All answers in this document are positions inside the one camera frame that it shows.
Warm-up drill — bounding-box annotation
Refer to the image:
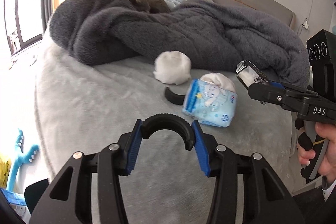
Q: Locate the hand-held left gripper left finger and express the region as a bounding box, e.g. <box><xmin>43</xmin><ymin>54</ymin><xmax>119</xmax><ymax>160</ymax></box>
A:
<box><xmin>29</xmin><ymin>119</ymin><xmax>143</xmax><ymax>224</ymax></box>

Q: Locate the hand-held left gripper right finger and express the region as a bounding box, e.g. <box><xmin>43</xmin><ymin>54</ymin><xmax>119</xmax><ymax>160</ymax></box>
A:
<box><xmin>192</xmin><ymin>120</ymin><xmax>306</xmax><ymax>224</ymax></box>

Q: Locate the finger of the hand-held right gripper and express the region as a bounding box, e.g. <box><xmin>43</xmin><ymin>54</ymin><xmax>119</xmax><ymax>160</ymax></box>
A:
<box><xmin>269</xmin><ymin>80</ymin><xmax>315</xmax><ymax>98</ymax></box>
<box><xmin>248</xmin><ymin>82</ymin><xmax>309</xmax><ymax>111</ymax></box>

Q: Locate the black and white packet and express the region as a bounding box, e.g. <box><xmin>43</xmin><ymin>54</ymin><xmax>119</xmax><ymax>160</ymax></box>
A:
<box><xmin>236</xmin><ymin>59</ymin><xmax>271</xmax><ymax>88</ymax></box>

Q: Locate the black curved plastic piece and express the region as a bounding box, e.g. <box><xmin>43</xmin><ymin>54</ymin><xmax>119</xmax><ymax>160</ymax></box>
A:
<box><xmin>164</xmin><ymin>86</ymin><xmax>187</xmax><ymax>104</ymax></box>
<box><xmin>141</xmin><ymin>113</ymin><xmax>194</xmax><ymax>150</ymax></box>

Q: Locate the blue tissue packet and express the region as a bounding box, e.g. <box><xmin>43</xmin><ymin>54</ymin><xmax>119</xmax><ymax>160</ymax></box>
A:
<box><xmin>182</xmin><ymin>79</ymin><xmax>238</xmax><ymax>128</ymax></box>

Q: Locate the white tissue ball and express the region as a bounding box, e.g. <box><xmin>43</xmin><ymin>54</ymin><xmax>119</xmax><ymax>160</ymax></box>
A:
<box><xmin>200</xmin><ymin>72</ymin><xmax>236</xmax><ymax>92</ymax></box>
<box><xmin>153</xmin><ymin>51</ymin><xmax>192</xmax><ymax>86</ymax></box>

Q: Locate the dark trash bin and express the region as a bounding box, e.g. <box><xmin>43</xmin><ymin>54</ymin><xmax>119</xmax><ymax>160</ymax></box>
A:
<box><xmin>24</xmin><ymin>178</ymin><xmax>50</xmax><ymax>211</ymax></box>

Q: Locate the person's right forearm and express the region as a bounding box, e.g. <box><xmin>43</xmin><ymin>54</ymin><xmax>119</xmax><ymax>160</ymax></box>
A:
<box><xmin>322</xmin><ymin>175</ymin><xmax>336</xmax><ymax>201</ymax></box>

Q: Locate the person's right hand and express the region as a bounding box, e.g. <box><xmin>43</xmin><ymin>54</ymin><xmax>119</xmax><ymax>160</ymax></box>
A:
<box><xmin>298</xmin><ymin>123</ymin><xmax>336</xmax><ymax>184</ymax></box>

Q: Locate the bed with grey sheet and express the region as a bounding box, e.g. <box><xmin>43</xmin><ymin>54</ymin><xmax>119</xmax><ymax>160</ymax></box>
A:
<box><xmin>34</xmin><ymin>30</ymin><xmax>300</xmax><ymax>224</ymax></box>

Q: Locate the beige bed headboard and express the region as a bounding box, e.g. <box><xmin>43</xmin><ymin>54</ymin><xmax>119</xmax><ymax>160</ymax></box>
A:
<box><xmin>197</xmin><ymin>0</ymin><xmax>296</xmax><ymax>30</ymax></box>

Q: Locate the blue dinosaur toy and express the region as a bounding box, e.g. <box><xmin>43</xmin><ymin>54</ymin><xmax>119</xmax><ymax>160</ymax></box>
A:
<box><xmin>7</xmin><ymin>128</ymin><xmax>40</xmax><ymax>191</ymax></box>

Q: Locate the grey fleece blanket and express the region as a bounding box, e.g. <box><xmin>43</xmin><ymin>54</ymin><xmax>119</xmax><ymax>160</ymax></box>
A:
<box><xmin>49</xmin><ymin>0</ymin><xmax>311</xmax><ymax>93</ymax></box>

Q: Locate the blue flat packet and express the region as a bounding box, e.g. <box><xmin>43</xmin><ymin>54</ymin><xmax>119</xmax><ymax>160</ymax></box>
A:
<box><xmin>0</xmin><ymin>189</ymin><xmax>29</xmax><ymax>224</ymax></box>

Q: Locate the grey cat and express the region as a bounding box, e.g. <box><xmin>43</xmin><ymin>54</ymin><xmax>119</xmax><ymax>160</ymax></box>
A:
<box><xmin>127</xmin><ymin>0</ymin><xmax>171</xmax><ymax>14</ymax></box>

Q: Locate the glass balcony door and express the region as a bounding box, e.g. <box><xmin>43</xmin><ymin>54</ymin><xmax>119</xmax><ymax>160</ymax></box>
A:
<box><xmin>0</xmin><ymin>0</ymin><xmax>44</xmax><ymax>56</ymax></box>

